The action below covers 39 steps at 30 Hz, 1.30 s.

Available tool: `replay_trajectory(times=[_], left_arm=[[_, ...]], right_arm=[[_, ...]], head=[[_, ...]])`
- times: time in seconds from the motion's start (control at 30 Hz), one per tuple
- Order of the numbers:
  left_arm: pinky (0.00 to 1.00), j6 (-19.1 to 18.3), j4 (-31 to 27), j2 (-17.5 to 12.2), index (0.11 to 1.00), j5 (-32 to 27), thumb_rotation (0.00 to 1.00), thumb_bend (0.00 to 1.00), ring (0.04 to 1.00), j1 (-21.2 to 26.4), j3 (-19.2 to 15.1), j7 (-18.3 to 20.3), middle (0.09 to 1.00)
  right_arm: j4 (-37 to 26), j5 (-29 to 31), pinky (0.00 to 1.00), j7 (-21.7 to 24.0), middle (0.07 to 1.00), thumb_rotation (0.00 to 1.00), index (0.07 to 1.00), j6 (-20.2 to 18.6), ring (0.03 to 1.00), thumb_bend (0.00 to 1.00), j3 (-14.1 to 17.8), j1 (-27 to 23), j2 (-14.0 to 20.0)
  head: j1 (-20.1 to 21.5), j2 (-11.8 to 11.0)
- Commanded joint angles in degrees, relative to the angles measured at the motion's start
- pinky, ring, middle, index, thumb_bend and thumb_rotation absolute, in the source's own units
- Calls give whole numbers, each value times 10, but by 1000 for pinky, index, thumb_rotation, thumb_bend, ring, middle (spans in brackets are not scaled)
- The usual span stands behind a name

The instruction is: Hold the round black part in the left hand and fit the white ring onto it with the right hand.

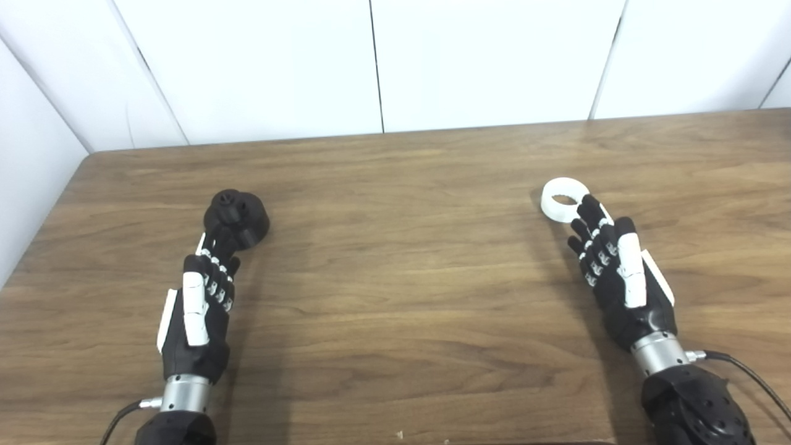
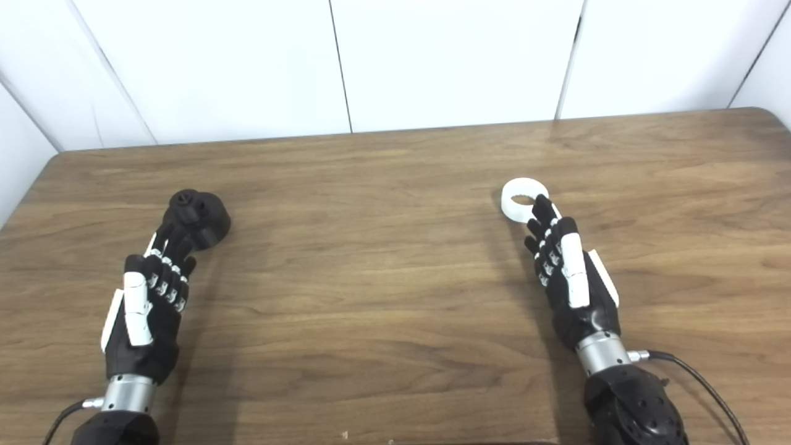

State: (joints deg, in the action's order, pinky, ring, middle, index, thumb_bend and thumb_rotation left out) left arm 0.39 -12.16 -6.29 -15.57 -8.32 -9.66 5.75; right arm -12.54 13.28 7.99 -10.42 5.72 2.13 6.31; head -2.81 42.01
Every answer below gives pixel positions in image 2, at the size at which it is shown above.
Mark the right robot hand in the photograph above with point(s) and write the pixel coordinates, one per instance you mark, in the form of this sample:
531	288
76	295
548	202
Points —
578	290

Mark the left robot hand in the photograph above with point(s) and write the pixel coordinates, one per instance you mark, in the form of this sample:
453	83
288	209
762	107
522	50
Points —
148	321

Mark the round black part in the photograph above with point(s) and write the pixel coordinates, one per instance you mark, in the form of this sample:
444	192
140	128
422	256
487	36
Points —
199	217

